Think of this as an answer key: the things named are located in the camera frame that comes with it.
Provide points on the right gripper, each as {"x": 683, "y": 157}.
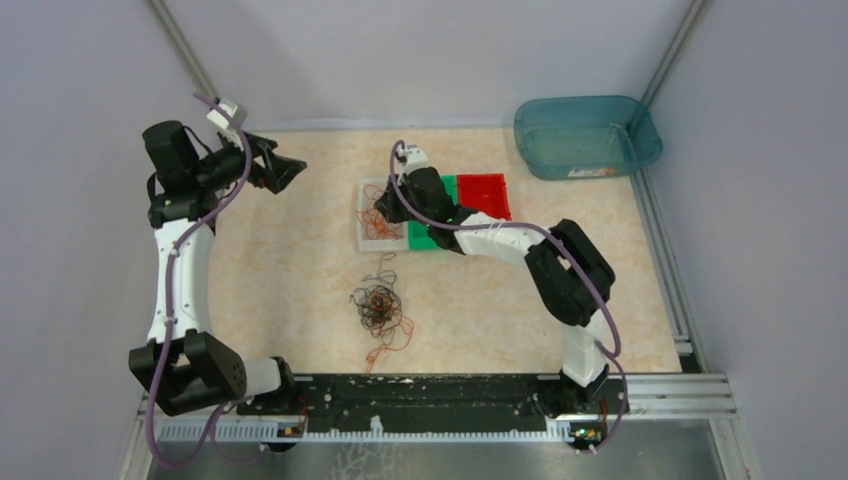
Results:
{"x": 387, "y": 205}

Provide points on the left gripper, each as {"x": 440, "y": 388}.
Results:
{"x": 281, "y": 171}

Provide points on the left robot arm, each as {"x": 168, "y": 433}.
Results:
{"x": 182, "y": 365}

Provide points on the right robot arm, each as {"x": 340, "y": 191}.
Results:
{"x": 571, "y": 276}

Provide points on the white plastic bin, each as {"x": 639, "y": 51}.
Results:
{"x": 373, "y": 233}

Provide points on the red plastic bin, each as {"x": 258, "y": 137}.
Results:
{"x": 485, "y": 192}

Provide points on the teal translucent tub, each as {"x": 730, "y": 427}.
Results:
{"x": 586, "y": 137}

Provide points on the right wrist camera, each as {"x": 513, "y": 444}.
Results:
{"x": 411, "y": 158}

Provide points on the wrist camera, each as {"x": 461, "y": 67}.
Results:
{"x": 411, "y": 158}
{"x": 228, "y": 116}

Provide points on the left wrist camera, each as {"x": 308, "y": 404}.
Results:
{"x": 228, "y": 116}

